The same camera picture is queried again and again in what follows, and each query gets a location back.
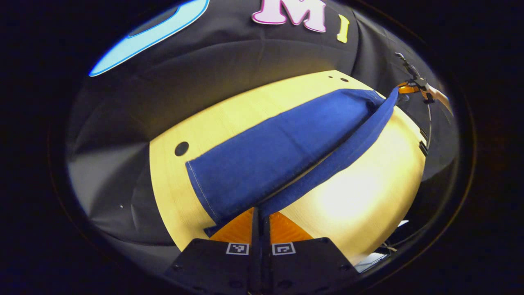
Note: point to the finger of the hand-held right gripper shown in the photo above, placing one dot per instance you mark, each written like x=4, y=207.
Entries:
x=406, y=87

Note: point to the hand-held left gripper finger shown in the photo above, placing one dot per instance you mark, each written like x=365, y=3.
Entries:
x=255, y=229
x=265, y=246

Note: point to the blue denim jeans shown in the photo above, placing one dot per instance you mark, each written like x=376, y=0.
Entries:
x=278, y=155

